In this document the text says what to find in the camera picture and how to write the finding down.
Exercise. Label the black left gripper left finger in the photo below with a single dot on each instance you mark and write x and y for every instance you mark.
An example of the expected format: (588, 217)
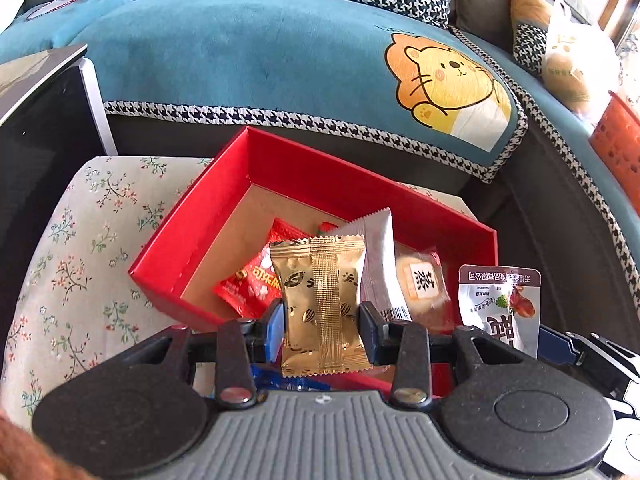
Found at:
(234, 348)

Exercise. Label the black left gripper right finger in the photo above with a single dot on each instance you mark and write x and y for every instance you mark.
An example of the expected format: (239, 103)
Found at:
(423, 363)

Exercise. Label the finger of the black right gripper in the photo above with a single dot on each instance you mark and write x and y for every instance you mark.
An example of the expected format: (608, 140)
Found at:
(609, 367)

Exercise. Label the red Trolli candy packet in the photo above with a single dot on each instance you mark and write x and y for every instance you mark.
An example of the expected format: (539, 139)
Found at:
(252, 288)

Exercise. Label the steamed cake clear packet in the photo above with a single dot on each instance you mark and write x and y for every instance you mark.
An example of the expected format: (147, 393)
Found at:
(422, 281)

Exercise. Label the white Weilong snack packet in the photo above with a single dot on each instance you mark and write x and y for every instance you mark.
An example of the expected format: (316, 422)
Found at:
(379, 283)

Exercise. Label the white duck snack packet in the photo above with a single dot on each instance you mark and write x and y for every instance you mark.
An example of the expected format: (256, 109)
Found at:
(504, 301)

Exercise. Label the gold walnut snack packet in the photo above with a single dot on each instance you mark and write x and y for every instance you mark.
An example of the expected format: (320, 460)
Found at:
(320, 284)

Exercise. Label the blue seafood snack packet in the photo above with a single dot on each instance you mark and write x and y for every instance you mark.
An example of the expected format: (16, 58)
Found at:
(269, 376)

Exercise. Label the red jujube snack packet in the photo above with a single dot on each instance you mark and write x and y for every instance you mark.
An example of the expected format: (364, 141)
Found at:
(326, 227)

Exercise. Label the red cardboard box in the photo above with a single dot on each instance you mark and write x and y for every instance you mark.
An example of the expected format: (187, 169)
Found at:
(225, 218)

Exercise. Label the orange plastic basket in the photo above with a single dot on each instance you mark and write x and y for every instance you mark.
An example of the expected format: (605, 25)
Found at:
(616, 141)

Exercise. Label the black glossy side table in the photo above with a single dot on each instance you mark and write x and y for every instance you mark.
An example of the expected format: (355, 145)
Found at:
(52, 122)

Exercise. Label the teal lion sofa cover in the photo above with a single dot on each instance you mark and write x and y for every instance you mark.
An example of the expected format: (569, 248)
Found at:
(316, 65)

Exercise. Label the white plastic bag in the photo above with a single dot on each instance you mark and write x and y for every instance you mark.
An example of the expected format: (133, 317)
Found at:
(580, 66)

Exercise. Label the small houndstooth orange pillow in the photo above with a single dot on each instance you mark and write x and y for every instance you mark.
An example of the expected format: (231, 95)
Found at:
(530, 21)

